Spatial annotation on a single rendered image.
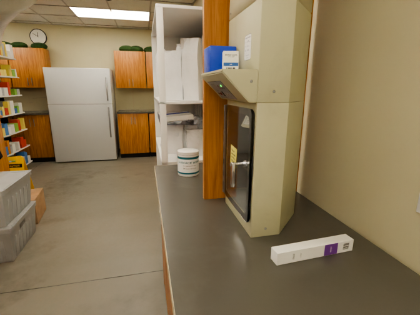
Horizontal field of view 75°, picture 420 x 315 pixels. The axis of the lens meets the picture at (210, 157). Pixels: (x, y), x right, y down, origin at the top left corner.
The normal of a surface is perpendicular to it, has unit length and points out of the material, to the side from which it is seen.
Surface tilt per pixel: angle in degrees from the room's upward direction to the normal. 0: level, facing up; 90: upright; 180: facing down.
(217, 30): 90
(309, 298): 0
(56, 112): 90
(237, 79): 90
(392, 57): 90
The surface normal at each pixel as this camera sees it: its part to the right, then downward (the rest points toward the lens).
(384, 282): 0.00, -0.97
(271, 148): 0.23, 0.25
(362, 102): -0.97, 0.05
